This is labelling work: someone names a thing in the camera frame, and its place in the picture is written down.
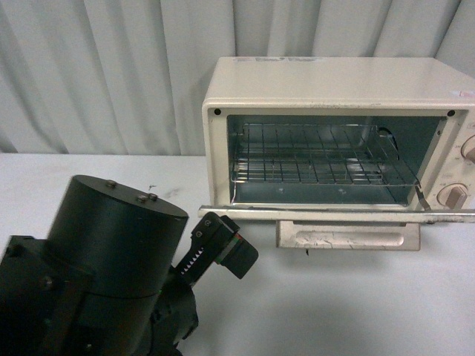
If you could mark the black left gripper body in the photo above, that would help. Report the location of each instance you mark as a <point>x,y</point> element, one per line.
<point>174,316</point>

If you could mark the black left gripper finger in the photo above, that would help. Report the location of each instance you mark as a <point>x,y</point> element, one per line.
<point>216,239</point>

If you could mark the cream oven door with handle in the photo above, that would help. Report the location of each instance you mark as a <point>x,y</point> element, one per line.
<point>345,229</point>

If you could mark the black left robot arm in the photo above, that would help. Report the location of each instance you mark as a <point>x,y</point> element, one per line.
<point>103,281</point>

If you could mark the cream Toshiba toaster oven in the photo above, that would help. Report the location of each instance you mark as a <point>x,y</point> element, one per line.
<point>427,106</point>

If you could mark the lower beige oven knob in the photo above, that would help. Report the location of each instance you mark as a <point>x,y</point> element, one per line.
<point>453,196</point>

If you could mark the beige oven knob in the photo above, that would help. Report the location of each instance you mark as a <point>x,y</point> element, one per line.
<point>468,149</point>
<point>453,196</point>

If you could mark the upper beige oven knob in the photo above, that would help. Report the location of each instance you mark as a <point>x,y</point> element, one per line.
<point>468,149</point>

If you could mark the white pleated curtain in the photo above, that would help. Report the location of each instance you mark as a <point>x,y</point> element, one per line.
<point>129,77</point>

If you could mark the wire oven rack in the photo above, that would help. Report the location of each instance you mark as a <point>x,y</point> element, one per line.
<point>318,155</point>

